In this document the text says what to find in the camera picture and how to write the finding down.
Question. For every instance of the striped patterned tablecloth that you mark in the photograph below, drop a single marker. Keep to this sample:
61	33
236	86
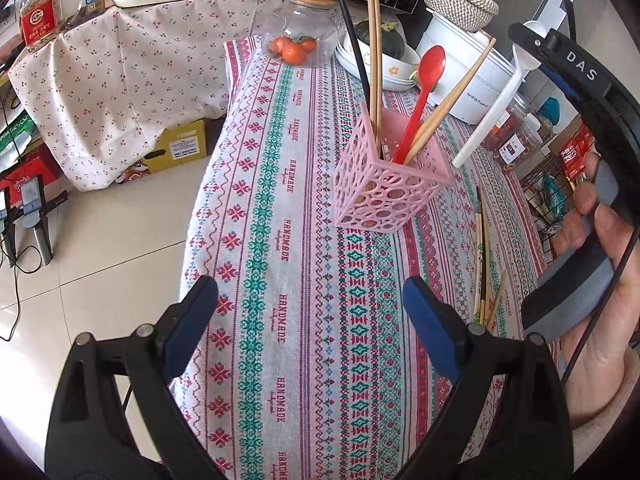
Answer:
310	310

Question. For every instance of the jar of red dried fruit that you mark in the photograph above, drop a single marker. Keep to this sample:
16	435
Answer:
495	132

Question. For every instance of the dark green squash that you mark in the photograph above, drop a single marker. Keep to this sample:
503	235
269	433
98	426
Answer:
392	40

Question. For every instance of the black chopstick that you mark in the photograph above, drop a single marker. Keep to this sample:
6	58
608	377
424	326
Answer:
350	30

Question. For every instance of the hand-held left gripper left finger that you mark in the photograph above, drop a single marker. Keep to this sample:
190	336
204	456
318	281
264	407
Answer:
192	320

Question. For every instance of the clear glass jar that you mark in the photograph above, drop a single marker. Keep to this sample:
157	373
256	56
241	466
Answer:
295	22

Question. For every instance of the plain wooden chopstick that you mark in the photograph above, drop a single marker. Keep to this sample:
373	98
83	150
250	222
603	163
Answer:
370	35
378	60
440	120
465	80
497	300

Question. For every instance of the teal snack packet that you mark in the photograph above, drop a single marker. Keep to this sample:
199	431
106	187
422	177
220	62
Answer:
552	110

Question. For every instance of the green packet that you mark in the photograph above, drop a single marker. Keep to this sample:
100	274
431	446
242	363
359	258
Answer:
15	135

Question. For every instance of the white plastic spoon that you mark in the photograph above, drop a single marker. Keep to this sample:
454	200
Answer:
492	115

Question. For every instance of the white electric cooking pot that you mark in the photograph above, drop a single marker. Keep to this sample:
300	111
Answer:
465	60

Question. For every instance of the red snack packets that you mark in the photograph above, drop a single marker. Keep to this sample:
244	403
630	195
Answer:
575	160

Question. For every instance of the person's right hand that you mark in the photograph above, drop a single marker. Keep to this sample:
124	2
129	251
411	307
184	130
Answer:
607	360

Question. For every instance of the stack of white bowls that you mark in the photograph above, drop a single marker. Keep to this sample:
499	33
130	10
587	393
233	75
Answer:
400	72

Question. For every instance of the red box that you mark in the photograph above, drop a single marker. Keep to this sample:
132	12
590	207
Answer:
20	165

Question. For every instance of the small tangerine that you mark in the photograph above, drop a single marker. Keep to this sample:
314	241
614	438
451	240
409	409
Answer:
309	42
277	43
294	53

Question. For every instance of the red label jar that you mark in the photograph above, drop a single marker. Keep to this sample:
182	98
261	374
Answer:
42	20

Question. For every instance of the jar of dried fruit rings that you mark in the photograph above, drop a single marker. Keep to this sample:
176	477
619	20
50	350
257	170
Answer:
522	140

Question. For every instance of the yellow cardboard box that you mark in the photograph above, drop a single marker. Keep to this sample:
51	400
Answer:
180	147

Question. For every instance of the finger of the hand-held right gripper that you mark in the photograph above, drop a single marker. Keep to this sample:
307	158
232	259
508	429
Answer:
530	37
560	85

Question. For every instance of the red plastic spoon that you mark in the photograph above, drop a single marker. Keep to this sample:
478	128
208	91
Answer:
431	67

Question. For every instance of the small cherry print cloth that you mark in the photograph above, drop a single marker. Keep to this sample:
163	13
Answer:
115	85

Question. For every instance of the printed bamboo chopstick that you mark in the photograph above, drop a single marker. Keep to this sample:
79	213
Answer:
485	280
478	260

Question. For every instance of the pink perforated utensil holder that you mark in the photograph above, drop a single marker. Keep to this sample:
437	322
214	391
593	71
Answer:
380	195

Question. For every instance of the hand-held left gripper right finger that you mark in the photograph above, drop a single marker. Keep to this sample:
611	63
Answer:
435	330

